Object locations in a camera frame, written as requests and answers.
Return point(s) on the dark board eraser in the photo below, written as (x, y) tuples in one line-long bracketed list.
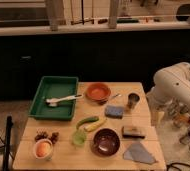
[(133, 132)]

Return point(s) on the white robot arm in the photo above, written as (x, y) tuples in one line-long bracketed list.
[(170, 83)]

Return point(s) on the red bowl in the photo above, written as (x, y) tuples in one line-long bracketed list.
[(98, 91)]

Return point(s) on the dark brown bowl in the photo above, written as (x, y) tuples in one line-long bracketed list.
[(105, 143)]

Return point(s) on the blue sponge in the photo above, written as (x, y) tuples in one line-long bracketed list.
[(114, 111)]

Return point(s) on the green plastic tray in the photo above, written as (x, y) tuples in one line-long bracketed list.
[(54, 87)]

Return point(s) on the metal cup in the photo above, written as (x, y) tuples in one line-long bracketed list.
[(133, 99)]

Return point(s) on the yellow banana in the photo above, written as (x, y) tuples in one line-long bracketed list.
[(95, 125)]

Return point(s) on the white brush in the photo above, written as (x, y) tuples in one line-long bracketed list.
[(53, 102)]

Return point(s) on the brown dried fruit pile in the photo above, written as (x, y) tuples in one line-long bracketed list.
[(54, 137)]

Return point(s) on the grey cloth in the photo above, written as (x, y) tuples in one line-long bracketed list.
[(138, 153)]

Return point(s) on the white cup with orange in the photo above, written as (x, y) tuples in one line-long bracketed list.
[(43, 149)]

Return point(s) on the black chair frame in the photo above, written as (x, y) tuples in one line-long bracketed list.
[(5, 148)]

